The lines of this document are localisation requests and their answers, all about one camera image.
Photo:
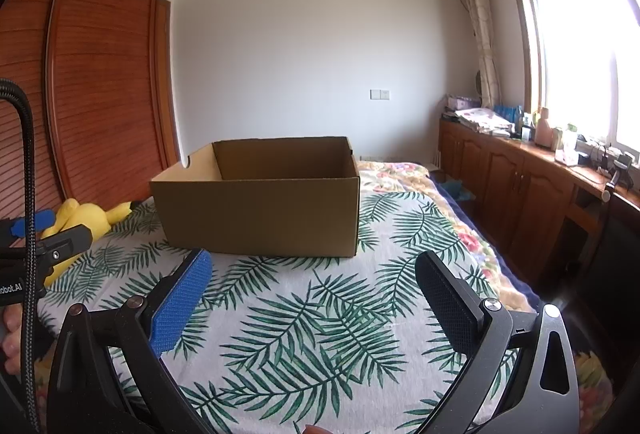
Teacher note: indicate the brown cardboard box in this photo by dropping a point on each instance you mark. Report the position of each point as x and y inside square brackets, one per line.
[260, 214]

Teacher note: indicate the patterned beige curtain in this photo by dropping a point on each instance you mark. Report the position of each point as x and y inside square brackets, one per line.
[475, 24]

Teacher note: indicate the wooden framed window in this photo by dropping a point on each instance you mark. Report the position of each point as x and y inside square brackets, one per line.
[580, 64]

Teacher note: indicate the white wall socket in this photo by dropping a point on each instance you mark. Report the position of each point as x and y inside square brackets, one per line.
[380, 94]

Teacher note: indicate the black chair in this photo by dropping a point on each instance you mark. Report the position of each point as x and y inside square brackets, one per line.
[620, 254]

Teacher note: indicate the black desk devices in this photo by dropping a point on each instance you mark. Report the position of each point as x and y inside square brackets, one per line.
[602, 159]

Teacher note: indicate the pink bottle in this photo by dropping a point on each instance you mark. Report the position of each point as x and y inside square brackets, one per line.
[544, 128]

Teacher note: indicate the white green bottle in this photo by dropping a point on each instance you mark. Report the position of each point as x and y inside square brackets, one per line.
[567, 143]

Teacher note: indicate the purple tissue box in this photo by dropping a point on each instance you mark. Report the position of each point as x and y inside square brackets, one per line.
[460, 103]

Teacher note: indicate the folded printed cloth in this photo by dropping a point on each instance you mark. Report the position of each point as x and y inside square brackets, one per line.
[482, 117]

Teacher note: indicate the yellow plush toy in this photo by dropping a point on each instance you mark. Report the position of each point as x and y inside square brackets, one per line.
[80, 214]

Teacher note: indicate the person's left hand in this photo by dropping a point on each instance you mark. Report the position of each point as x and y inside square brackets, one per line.
[11, 344]

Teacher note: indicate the person's right hand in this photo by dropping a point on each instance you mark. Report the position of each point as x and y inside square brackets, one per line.
[315, 429]

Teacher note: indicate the wooden slatted wardrobe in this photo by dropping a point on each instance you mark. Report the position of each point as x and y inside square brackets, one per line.
[100, 89]

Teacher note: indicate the blue packets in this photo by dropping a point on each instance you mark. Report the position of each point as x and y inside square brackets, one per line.
[507, 112]

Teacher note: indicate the teal cloth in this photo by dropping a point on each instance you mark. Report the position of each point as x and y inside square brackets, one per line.
[456, 189]

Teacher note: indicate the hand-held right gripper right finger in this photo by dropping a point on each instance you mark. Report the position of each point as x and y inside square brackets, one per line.
[450, 304]

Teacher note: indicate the long wooden cabinet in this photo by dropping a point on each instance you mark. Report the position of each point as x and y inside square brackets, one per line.
[515, 189]

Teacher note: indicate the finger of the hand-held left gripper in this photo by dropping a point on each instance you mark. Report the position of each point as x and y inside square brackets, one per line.
[70, 239]
[46, 217]

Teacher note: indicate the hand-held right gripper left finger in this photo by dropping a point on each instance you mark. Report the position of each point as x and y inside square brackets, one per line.
[180, 304]

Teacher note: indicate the leaf print blanket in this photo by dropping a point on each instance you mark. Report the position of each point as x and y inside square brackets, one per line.
[310, 339]

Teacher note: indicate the floral quilt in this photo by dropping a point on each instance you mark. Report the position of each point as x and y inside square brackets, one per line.
[395, 174]

